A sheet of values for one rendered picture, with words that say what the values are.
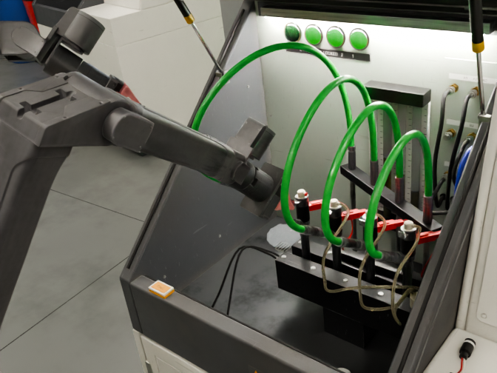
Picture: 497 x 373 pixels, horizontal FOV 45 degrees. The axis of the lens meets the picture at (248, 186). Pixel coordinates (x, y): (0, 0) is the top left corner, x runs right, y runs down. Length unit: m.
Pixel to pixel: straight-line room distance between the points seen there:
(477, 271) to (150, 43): 3.23
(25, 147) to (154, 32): 3.45
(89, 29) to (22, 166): 0.52
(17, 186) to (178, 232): 0.83
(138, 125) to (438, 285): 0.59
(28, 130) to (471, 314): 0.82
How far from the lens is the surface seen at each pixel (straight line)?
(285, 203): 1.04
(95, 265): 3.21
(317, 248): 1.34
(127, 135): 0.68
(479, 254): 1.10
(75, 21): 1.13
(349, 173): 1.38
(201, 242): 1.52
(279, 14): 1.43
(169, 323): 1.34
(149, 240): 1.38
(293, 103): 1.53
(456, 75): 1.28
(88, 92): 0.68
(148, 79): 4.08
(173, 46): 4.14
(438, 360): 1.09
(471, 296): 1.13
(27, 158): 0.63
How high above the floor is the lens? 1.76
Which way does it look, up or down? 29 degrees down
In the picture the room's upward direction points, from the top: 7 degrees counter-clockwise
